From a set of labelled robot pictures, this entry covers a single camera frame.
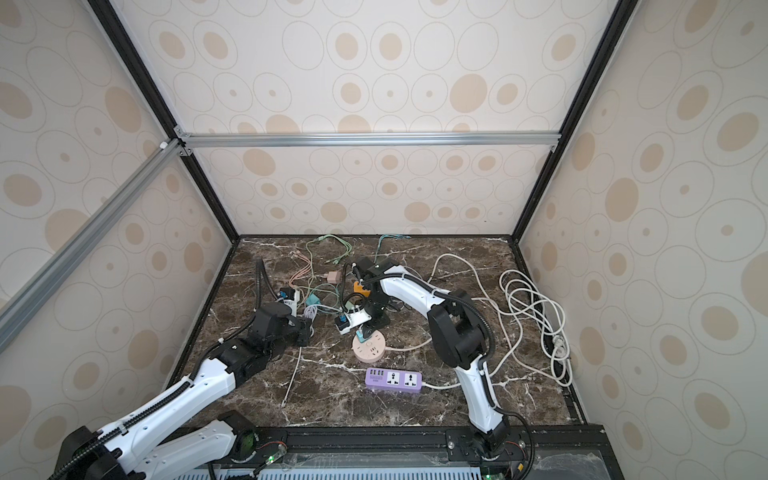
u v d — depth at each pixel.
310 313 0.81
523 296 1.03
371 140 0.94
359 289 1.02
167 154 0.85
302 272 1.09
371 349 0.87
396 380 0.81
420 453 0.73
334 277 1.06
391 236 1.20
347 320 0.76
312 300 0.97
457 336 0.54
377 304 0.78
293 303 0.72
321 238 1.20
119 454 0.40
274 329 0.61
